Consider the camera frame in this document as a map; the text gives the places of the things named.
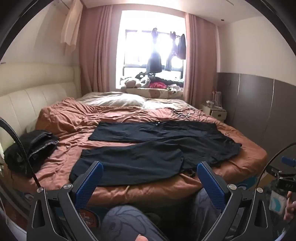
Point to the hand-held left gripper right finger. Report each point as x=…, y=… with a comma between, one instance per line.
x=212, y=185

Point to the teal printed bed sheet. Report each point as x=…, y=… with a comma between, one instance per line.
x=98, y=216

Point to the brown blanket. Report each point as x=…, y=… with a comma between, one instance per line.
x=69, y=120

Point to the red cloth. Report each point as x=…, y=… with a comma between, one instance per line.
x=157, y=85

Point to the person's left leg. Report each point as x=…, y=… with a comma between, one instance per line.
x=124, y=222

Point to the dark clothes heap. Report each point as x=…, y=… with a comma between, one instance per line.
x=172, y=82

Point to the white nightstand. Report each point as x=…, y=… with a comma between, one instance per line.
x=218, y=114

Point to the white and blue packet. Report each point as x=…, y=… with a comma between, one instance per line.
x=277, y=201

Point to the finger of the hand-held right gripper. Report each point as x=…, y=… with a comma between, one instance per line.
x=288, y=160

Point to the grey wardrobe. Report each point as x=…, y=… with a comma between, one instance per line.
x=254, y=104

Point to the pink and white stick holder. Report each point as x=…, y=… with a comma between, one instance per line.
x=217, y=98

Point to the person's right leg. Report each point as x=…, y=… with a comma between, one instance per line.
x=203, y=208

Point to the long dark hanging garment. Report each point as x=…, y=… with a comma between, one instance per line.
x=153, y=61

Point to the dark hanging shirt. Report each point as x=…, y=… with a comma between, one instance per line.
x=182, y=46

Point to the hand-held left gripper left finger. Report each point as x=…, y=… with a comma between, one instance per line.
x=89, y=183

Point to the small dark hanging garment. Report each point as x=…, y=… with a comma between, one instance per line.
x=170, y=58

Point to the black pants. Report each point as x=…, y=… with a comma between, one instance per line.
x=138, y=160

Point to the grey and white plush toy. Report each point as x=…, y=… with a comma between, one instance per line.
x=144, y=80

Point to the bright window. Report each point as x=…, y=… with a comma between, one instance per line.
x=136, y=46

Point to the beige printed windowsill cushion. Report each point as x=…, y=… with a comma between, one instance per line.
x=157, y=93

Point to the person's right hand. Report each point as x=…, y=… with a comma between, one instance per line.
x=291, y=208

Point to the cream padded headboard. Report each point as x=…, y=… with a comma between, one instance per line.
x=30, y=102

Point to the pile of dark folded clothes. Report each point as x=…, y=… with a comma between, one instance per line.
x=27, y=148

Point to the short cream curtain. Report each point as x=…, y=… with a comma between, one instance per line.
x=70, y=30

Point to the beige pillow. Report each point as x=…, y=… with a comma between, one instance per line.
x=111, y=99

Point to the person's leg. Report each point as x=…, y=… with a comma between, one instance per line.
x=203, y=208
x=124, y=222

